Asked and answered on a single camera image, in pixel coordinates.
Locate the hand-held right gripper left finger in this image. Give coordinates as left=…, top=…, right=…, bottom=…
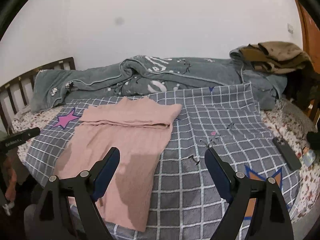
left=25, top=147, right=121, bottom=240

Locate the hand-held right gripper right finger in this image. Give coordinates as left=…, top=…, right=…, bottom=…
left=204, top=148, right=294, bottom=240

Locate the pink knit sweater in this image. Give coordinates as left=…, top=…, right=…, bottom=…
left=53, top=96, right=183, bottom=232

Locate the pile of brown clothes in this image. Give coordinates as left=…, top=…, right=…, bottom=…
left=239, top=41, right=313, bottom=75

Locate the person's left hand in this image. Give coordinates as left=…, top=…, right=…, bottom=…
left=4, top=155, right=18, bottom=202

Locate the grey checked blanket with stars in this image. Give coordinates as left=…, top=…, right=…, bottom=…
left=25, top=81, right=301, bottom=240

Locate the dark wooden slatted headboard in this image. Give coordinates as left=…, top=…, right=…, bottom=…
left=0, top=57, right=76, bottom=133

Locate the black remote control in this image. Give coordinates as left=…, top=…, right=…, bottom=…
left=272, top=137, right=302, bottom=170

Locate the floral bed sheet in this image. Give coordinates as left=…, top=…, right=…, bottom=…
left=11, top=104, right=320, bottom=230

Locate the small pale packet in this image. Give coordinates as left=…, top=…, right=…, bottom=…
left=301, top=147, right=317, bottom=167

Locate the grey-green printed quilt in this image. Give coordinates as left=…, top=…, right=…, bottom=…
left=30, top=55, right=288, bottom=114

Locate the black round object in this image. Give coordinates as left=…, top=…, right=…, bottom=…
left=306, top=131, right=320, bottom=151

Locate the brown wooden door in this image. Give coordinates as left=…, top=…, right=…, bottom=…
left=295, top=0, right=320, bottom=57

